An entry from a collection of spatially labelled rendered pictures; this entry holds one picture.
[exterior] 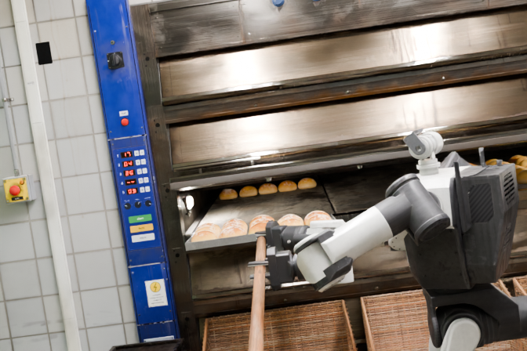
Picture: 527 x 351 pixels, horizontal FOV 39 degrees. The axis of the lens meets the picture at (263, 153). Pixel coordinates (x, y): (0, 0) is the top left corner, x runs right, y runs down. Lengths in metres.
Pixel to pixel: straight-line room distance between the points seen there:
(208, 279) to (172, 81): 0.79
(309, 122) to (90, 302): 1.13
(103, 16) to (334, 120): 0.97
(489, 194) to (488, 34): 1.17
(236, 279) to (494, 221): 1.31
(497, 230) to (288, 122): 1.19
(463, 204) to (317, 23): 1.23
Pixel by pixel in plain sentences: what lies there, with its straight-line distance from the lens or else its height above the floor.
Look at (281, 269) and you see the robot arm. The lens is 2.14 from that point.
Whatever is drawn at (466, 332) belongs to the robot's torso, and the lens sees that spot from 2.12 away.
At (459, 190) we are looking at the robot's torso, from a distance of 1.96.
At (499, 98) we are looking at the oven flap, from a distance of 3.05.
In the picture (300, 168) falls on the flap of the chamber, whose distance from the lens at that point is 2.79.
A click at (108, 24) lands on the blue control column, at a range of 2.98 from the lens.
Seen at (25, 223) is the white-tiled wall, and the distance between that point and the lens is 3.14.
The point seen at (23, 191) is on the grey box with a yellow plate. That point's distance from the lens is 3.04.
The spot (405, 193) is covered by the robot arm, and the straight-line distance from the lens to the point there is 1.88.
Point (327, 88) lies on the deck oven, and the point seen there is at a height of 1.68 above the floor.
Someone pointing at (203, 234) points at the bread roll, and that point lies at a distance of 2.71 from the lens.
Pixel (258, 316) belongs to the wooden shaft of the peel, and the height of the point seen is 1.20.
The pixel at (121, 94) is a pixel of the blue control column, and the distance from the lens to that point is 2.96.
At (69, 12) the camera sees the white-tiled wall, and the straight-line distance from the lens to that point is 3.06.
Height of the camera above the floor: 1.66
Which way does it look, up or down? 4 degrees down
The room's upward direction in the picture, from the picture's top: 8 degrees counter-clockwise
